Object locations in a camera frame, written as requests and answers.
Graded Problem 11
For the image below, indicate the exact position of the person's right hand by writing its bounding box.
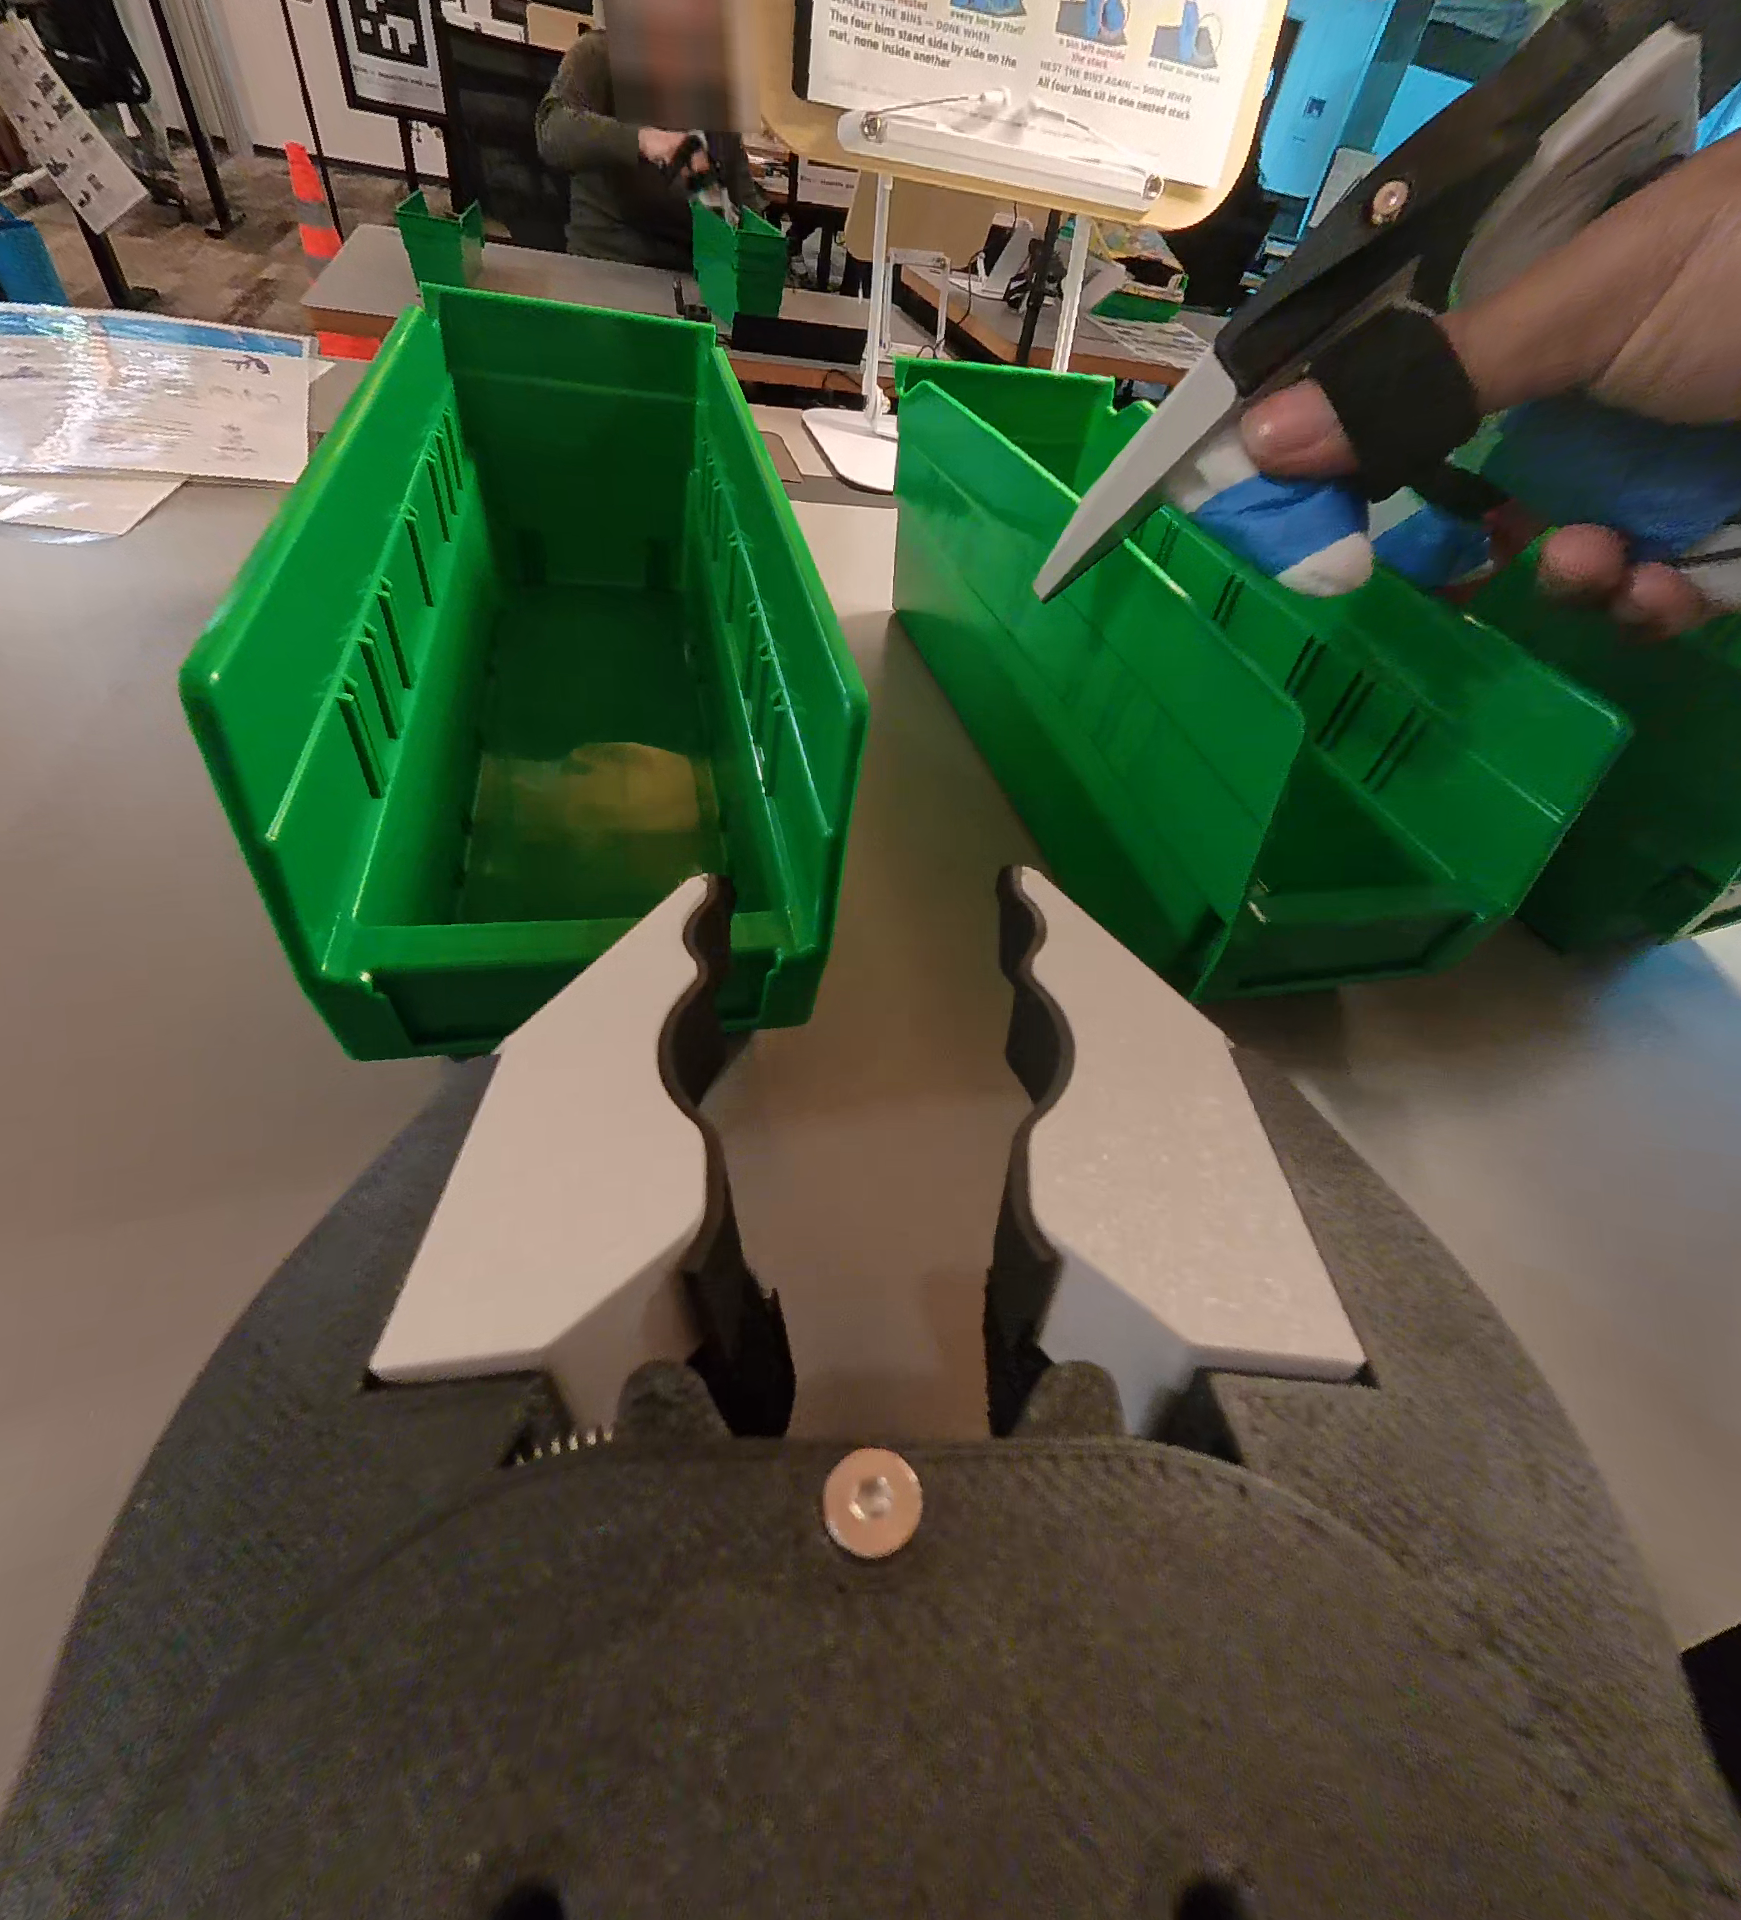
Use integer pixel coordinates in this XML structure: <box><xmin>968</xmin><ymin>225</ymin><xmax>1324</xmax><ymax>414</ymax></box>
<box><xmin>1242</xmin><ymin>92</ymin><xmax>1741</xmax><ymax>641</ymax></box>

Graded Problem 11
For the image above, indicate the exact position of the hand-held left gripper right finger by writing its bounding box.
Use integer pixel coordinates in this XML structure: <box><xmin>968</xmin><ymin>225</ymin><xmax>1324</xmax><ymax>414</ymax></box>
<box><xmin>987</xmin><ymin>865</ymin><xmax>1371</xmax><ymax>1436</ymax></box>

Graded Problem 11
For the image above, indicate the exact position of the green plastic bin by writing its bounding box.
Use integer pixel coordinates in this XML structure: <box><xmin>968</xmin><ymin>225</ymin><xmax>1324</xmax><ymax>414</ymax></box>
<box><xmin>1470</xmin><ymin>526</ymin><xmax>1741</xmax><ymax>953</ymax></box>
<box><xmin>892</xmin><ymin>354</ymin><xmax>1635</xmax><ymax>1003</ymax></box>
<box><xmin>182</xmin><ymin>278</ymin><xmax>874</xmax><ymax>1065</ymax></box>

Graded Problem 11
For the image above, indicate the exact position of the marker tag poster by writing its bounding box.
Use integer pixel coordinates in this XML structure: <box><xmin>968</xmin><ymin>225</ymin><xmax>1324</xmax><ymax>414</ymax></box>
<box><xmin>331</xmin><ymin>0</ymin><xmax>452</xmax><ymax>112</ymax></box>

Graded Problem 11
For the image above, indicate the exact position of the orange striped cone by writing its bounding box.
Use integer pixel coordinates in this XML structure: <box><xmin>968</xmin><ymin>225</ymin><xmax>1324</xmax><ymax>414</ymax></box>
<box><xmin>283</xmin><ymin>138</ymin><xmax>349</xmax><ymax>270</ymax></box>

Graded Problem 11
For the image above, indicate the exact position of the printed instruction sheet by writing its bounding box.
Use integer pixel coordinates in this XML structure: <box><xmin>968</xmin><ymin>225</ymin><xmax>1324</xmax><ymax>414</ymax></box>
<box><xmin>794</xmin><ymin>0</ymin><xmax>1269</xmax><ymax>187</ymax></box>

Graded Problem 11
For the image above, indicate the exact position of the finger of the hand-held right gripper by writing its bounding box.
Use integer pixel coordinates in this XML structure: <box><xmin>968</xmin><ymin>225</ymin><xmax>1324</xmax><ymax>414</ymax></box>
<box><xmin>1032</xmin><ymin>354</ymin><xmax>1249</xmax><ymax>599</ymax></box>

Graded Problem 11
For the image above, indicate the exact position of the background instruction sign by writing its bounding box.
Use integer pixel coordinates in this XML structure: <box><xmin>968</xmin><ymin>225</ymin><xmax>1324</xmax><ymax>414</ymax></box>
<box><xmin>0</xmin><ymin>23</ymin><xmax>154</xmax><ymax>232</ymax></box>

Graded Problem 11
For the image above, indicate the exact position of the white and wood document stand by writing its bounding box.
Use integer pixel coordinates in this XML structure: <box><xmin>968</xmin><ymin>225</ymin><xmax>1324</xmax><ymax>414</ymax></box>
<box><xmin>757</xmin><ymin>0</ymin><xmax>1293</xmax><ymax>492</ymax></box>

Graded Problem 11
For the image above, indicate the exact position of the green background bin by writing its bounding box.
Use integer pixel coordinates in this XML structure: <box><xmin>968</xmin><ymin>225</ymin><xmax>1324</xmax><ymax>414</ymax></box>
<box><xmin>393</xmin><ymin>187</ymin><xmax>488</xmax><ymax>283</ymax></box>

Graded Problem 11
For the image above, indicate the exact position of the printed paper sheet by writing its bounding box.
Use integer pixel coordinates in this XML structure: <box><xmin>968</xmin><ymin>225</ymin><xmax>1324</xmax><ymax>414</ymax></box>
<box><xmin>0</xmin><ymin>295</ymin><xmax>335</xmax><ymax>533</ymax></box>

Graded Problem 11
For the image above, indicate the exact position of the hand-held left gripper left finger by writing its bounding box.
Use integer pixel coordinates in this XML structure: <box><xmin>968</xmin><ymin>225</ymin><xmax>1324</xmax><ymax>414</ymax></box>
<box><xmin>367</xmin><ymin>870</ymin><xmax>742</xmax><ymax>1430</ymax></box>

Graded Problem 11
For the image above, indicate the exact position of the green bin stack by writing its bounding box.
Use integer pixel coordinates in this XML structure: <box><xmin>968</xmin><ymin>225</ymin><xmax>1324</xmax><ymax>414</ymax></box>
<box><xmin>688</xmin><ymin>203</ymin><xmax>791</xmax><ymax>322</ymax></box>

